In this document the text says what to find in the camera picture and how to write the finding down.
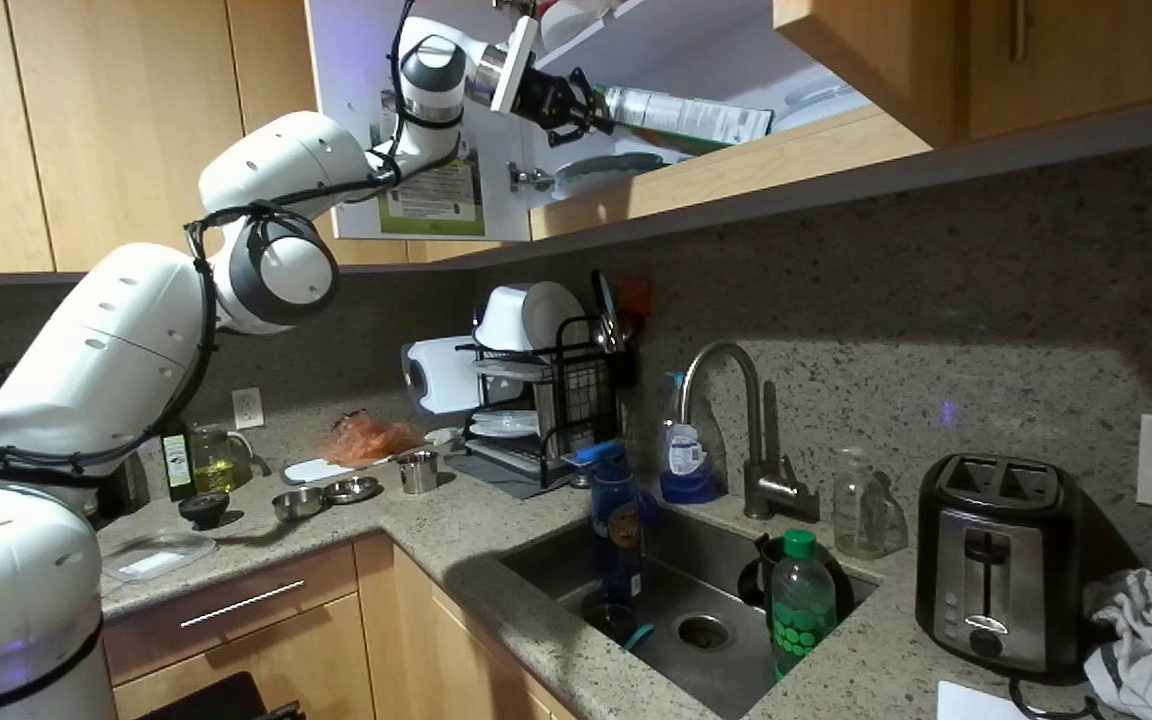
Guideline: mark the black dish drying rack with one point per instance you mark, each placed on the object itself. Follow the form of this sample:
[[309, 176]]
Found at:
[[543, 404]]

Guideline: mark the orange plastic bag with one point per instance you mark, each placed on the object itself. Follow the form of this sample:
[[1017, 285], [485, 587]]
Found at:
[[362, 438]]

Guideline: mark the green cereal box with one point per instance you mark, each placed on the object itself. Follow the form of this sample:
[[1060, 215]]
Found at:
[[685, 117]]

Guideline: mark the green soda bottle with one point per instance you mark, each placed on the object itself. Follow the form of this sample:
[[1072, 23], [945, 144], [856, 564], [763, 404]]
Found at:
[[803, 598]]

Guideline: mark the clear glass soap dispenser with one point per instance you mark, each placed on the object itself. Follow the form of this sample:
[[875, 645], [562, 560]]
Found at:
[[865, 510]]

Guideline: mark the wooden upper left cabinets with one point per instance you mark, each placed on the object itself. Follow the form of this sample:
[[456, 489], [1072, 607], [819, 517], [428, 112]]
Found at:
[[112, 106]]

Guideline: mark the wooden lower drawer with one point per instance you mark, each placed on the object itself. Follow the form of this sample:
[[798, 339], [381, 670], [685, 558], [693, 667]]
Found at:
[[202, 619]]

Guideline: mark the small steel cup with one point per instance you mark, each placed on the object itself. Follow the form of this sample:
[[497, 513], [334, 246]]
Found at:
[[419, 471]]

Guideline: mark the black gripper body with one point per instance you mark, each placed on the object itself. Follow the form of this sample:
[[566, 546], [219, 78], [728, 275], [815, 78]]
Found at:
[[551, 103]]

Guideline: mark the wooden upper right cabinet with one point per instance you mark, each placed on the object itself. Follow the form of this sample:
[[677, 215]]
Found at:
[[963, 69]]

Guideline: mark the open white cabinet door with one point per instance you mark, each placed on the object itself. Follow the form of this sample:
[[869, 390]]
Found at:
[[351, 55]]

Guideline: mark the blue water bottle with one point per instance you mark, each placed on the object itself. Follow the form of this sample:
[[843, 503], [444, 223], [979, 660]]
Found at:
[[616, 517]]

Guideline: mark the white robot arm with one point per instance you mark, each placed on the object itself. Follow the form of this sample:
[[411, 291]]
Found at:
[[129, 342]]

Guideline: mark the dark olive oil bottle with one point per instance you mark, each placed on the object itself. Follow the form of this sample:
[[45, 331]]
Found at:
[[178, 460]]

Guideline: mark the white bowl on rack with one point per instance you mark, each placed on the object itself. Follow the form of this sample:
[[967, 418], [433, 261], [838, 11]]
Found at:
[[531, 317]]

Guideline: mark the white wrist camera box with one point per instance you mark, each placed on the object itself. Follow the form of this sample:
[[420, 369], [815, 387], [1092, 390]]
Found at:
[[514, 65]]

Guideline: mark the black mug in sink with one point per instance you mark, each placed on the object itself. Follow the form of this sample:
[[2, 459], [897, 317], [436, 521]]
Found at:
[[752, 587]]

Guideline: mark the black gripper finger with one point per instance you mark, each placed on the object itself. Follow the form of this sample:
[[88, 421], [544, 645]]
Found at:
[[599, 91], [574, 130]]

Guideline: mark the steel kitchen sink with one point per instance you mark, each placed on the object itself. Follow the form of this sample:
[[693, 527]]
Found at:
[[690, 620]]

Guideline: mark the black silver toaster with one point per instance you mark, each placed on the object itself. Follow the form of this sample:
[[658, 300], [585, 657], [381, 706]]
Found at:
[[997, 564]]

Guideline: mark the steel kitchen faucet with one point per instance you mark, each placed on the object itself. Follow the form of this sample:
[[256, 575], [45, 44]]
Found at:
[[768, 487]]

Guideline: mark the white crumpled cloth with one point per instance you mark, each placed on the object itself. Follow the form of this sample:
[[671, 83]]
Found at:
[[1120, 667]]

